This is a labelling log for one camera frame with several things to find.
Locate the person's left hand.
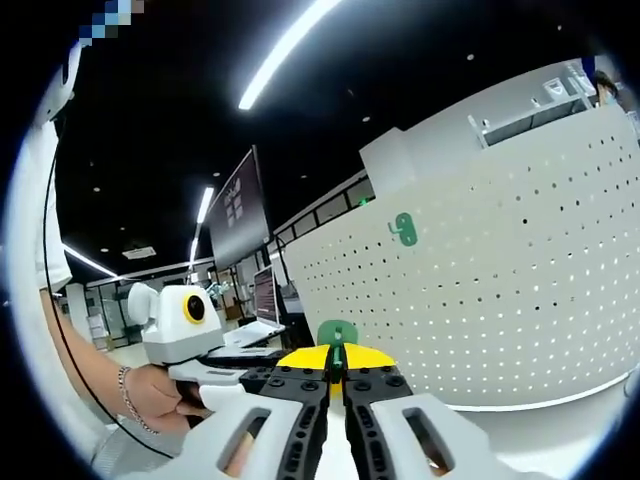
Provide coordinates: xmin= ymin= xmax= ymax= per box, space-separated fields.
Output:
xmin=119 ymin=363 xmax=212 ymax=435

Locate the long ceiling light strip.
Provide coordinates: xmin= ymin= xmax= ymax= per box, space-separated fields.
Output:
xmin=237 ymin=0 xmax=346 ymax=112

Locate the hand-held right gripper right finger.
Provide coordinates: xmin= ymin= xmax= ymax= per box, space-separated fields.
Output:
xmin=342 ymin=344 xmax=546 ymax=480

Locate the black device cable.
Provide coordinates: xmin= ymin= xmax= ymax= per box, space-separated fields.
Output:
xmin=42 ymin=112 xmax=177 ymax=460

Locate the person's white shirt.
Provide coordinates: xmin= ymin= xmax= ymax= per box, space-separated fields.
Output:
xmin=7 ymin=39 xmax=111 ymax=466

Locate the white perforated mounting plate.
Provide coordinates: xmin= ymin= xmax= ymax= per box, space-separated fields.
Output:
xmin=281 ymin=105 xmax=640 ymax=414

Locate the ceiling air conditioner vent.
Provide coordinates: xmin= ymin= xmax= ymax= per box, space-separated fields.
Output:
xmin=121 ymin=244 xmax=158 ymax=261

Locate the green hook assembly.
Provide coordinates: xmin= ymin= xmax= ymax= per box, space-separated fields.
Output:
xmin=388 ymin=212 xmax=418 ymax=247
xmin=317 ymin=319 xmax=359 ymax=386

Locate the silver bracelet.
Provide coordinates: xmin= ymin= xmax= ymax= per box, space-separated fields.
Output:
xmin=117 ymin=365 xmax=162 ymax=435

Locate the large dark display screen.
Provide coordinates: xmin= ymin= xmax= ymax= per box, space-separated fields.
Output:
xmin=206 ymin=145 xmax=275 ymax=272

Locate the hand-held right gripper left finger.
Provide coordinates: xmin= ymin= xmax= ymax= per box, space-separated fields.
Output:
xmin=144 ymin=343 xmax=332 ymax=480

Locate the metal shelf rack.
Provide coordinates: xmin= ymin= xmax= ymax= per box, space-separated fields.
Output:
xmin=467 ymin=74 xmax=601 ymax=149

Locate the white laptop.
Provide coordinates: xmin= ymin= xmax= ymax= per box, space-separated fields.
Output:
xmin=222 ymin=264 xmax=287 ymax=350

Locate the white storage box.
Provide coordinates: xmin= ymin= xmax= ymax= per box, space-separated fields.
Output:
xmin=542 ymin=78 xmax=570 ymax=105

